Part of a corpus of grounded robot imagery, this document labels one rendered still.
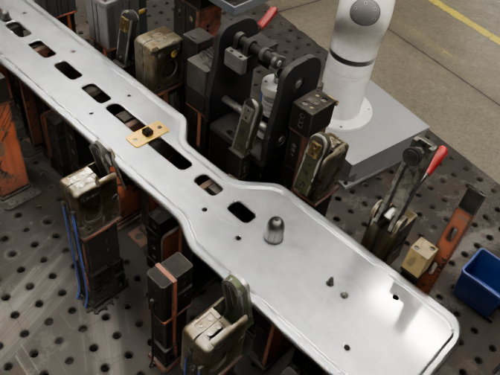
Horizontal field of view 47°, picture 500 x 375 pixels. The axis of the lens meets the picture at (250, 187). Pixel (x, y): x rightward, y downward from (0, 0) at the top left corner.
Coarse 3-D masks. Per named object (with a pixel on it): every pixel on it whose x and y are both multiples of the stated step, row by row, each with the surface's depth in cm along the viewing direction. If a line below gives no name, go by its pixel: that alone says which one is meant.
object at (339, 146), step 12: (336, 144) 106; (336, 156) 105; (324, 168) 104; (336, 168) 108; (324, 180) 107; (336, 180) 112; (300, 192) 112; (312, 192) 110; (324, 192) 111; (312, 204) 111; (324, 204) 116; (324, 216) 121
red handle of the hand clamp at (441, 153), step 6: (438, 150) 96; (444, 150) 96; (438, 156) 95; (444, 156) 96; (432, 162) 95; (438, 162) 96; (432, 168) 95; (426, 174) 96; (390, 210) 95; (396, 210) 95; (384, 216) 95; (390, 216) 95
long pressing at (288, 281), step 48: (0, 0) 141; (0, 48) 127; (48, 96) 118; (144, 96) 121; (144, 144) 111; (192, 192) 103; (240, 192) 104; (288, 192) 105; (192, 240) 96; (240, 240) 97; (288, 240) 98; (336, 240) 99; (288, 288) 91; (336, 288) 92; (384, 288) 93; (288, 336) 86; (336, 336) 86; (384, 336) 87; (432, 336) 88
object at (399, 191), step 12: (420, 144) 87; (432, 144) 86; (408, 156) 85; (420, 156) 84; (432, 156) 86; (408, 168) 90; (420, 168) 87; (396, 180) 91; (408, 180) 90; (420, 180) 90; (396, 192) 93; (408, 192) 90; (384, 204) 94; (396, 204) 94; (408, 204) 93; (396, 216) 93
